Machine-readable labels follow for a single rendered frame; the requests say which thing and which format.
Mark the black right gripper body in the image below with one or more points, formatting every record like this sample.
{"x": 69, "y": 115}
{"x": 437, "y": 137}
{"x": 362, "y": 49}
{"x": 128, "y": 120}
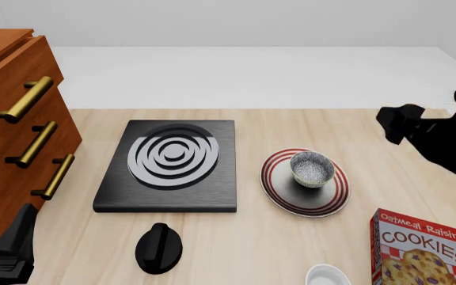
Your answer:
{"x": 395, "y": 121}

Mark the oatmeal raisin cookies box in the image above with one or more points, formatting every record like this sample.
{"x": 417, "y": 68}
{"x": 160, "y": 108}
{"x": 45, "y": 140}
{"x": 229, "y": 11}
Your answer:
{"x": 418, "y": 237}

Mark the wooden drawer, pulled slightly out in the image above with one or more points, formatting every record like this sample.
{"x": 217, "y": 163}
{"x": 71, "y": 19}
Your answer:
{"x": 34, "y": 63}

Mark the white ramekin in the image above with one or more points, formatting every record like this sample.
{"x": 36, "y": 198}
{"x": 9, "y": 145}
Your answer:
{"x": 327, "y": 276}

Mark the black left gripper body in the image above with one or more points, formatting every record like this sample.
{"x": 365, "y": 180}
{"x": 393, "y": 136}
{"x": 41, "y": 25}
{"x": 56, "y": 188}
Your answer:
{"x": 2, "y": 274}

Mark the speckled patterned bowl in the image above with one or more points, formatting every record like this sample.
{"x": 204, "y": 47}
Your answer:
{"x": 312, "y": 170}

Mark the plate with red rings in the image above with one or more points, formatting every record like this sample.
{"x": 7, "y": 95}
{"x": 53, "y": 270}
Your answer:
{"x": 283, "y": 190}

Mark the flat black stove plate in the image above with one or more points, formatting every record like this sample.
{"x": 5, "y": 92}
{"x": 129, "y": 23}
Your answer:
{"x": 172, "y": 193}

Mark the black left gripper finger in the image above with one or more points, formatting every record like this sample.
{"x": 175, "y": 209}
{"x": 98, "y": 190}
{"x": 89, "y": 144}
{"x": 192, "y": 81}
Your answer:
{"x": 21, "y": 231}

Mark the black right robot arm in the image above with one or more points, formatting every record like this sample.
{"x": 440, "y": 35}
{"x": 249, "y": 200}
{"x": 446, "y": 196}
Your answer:
{"x": 453, "y": 142}

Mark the round black stove knob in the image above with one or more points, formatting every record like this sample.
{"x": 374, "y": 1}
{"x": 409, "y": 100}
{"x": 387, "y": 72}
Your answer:
{"x": 158, "y": 249}

